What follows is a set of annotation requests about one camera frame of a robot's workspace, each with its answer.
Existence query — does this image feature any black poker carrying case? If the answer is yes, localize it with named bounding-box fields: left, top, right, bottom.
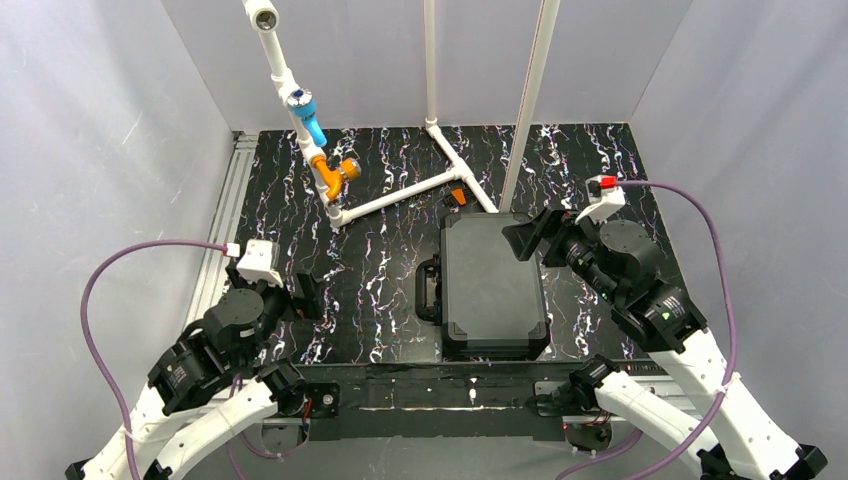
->
left=415, top=212, right=551, bottom=361

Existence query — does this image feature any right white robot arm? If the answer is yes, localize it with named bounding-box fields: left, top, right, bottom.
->
left=503, top=209, right=828, bottom=479

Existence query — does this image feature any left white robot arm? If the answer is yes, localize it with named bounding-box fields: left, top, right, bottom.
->
left=64, top=270, right=323, bottom=479

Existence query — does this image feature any small orange black clip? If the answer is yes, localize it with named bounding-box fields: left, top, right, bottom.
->
left=443, top=188, right=472, bottom=208

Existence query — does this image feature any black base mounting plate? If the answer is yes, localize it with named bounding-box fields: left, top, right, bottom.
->
left=263, top=361, right=613, bottom=451

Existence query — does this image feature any orange plastic faucet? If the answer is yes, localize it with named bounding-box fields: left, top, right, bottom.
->
left=309, top=155, right=361, bottom=202

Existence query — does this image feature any blue plastic faucet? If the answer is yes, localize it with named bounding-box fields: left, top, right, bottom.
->
left=286, top=89, right=327, bottom=147

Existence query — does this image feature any aluminium frame rail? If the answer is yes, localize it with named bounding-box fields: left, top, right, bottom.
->
left=185, top=132, right=259, bottom=325

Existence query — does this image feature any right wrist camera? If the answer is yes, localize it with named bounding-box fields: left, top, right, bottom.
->
left=576, top=175, right=626, bottom=223

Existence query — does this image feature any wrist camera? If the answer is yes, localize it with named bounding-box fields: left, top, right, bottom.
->
left=576, top=175, right=626, bottom=223
left=224, top=239, right=285, bottom=288

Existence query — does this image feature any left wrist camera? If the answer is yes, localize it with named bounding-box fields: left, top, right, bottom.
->
left=224, top=239, right=285, bottom=288

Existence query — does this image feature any white pvc pipe frame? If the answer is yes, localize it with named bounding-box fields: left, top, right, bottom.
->
left=241, top=0, right=562, bottom=230

